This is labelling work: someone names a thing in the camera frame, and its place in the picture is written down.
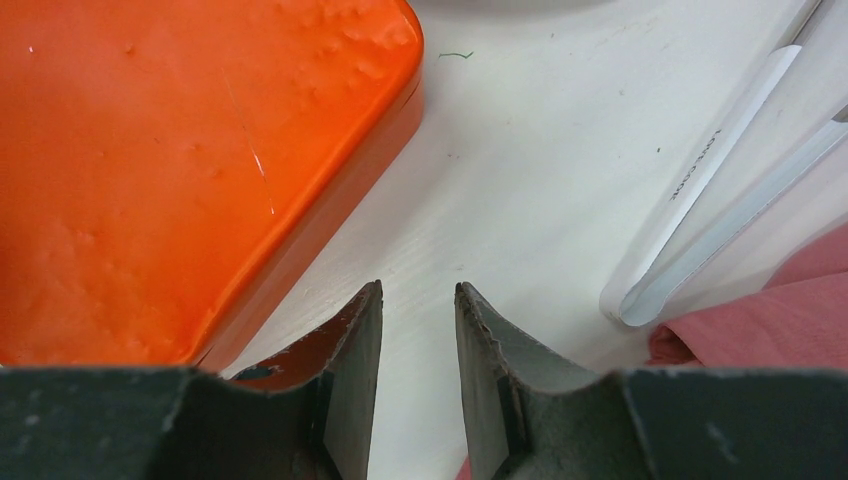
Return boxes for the metal tongs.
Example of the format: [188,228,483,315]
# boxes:
[599,1,847,327]

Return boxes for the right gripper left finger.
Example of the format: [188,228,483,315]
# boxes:
[1,281,383,479]

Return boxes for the orange box lid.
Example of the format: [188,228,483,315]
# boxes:
[1,1,424,367]

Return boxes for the pink cloth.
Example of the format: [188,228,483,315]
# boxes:
[648,226,847,369]

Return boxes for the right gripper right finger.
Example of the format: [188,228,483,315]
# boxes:
[455,282,847,479]

